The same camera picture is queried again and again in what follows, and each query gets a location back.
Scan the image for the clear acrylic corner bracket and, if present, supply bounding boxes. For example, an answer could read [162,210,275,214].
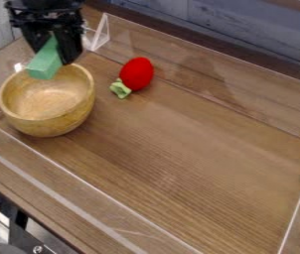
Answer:
[81,13,109,52]

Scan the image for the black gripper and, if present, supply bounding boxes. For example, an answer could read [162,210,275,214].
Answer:
[4,0,84,64]

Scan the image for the black table leg frame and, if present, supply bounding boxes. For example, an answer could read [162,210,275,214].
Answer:
[0,221,68,254]

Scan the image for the green rectangular block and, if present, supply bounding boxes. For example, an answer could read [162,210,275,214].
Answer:
[26,37,62,79]

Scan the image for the blue grey sofa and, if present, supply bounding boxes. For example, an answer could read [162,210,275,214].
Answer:
[109,0,300,63]

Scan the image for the brown wooden bowl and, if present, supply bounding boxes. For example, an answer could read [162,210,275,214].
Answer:
[0,63,95,137]

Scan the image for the red plush strawberry toy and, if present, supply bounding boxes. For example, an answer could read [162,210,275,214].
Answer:
[109,57,154,99]

